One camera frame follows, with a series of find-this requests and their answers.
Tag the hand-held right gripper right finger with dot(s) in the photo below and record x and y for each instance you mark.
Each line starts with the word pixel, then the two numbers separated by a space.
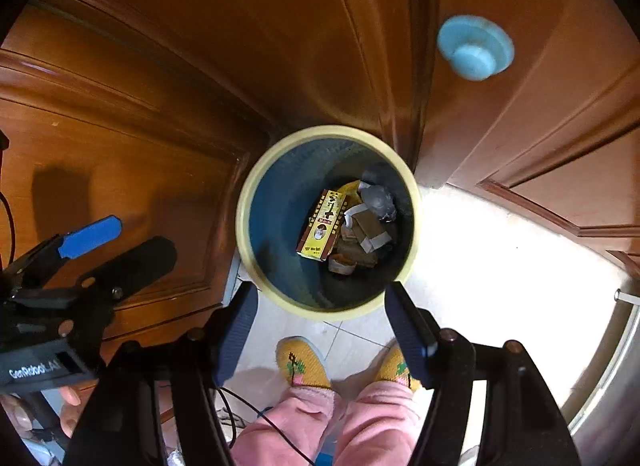
pixel 407 326

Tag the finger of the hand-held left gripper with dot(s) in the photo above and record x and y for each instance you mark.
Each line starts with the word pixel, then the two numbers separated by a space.
pixel 145 261
pixel 92 236

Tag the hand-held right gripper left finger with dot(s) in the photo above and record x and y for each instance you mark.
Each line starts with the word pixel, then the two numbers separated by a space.
pixel 240 326

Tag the blue bin with yellow rim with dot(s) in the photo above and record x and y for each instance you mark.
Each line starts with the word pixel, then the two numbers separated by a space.
pixel 280 226

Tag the yellow and red printed box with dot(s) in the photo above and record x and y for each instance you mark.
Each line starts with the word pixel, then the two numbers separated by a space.
pixel 322 226

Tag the silver foil wrapper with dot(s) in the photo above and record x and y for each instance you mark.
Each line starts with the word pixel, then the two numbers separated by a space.
pixel 377 198

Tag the person's left hand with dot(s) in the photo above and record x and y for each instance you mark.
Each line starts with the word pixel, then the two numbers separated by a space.
pixel 70 397

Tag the yellow knitted slipper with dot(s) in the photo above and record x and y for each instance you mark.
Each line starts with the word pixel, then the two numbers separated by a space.
pixel 397 371
pixel 302 361

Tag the pink pants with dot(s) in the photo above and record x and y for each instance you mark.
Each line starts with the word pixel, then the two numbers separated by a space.
pixel 300 426

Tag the plain yellow cardboard box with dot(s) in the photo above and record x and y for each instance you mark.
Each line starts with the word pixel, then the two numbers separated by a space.
pixel 348 189

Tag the brown wooden door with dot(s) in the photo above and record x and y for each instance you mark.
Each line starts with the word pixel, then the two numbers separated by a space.
pixel 550 120
pixel 175 70

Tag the round steel rim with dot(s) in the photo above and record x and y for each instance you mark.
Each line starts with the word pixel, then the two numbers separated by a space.
pixel 607 371

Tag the light blue door stopper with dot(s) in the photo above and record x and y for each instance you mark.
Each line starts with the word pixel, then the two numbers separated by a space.
pixel 475 45

